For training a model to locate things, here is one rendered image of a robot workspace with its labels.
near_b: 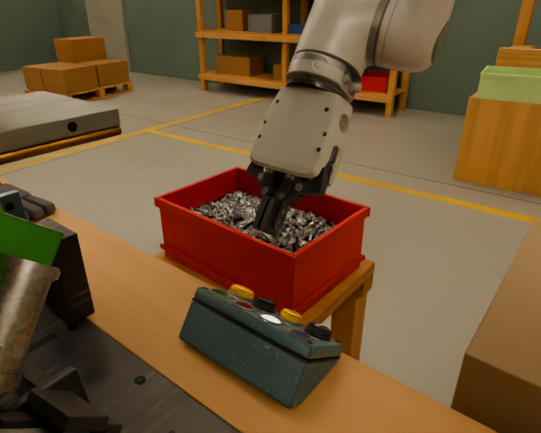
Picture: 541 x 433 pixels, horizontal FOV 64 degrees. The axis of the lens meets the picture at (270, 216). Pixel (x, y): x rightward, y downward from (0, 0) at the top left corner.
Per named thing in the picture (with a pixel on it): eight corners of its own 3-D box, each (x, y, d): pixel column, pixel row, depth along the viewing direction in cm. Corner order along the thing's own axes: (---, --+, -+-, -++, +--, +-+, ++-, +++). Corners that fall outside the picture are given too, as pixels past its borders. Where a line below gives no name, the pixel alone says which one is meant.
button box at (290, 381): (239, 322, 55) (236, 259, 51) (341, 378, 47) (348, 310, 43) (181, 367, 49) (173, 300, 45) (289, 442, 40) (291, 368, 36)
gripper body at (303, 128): (369, 106, 51) (336, 194, 51) (298, 95, 57) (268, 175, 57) (346, 75, 45) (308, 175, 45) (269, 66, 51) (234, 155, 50)
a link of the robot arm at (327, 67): (373, 91, 52) (364, 114, 52) (311, 83, 57) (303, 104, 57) (348, 53, 45) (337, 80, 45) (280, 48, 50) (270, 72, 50)
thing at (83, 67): (94, 86, 688) (86, 35, 655) (133, 91, 655) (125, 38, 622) (27, 100, 592) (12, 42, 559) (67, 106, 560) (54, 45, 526)
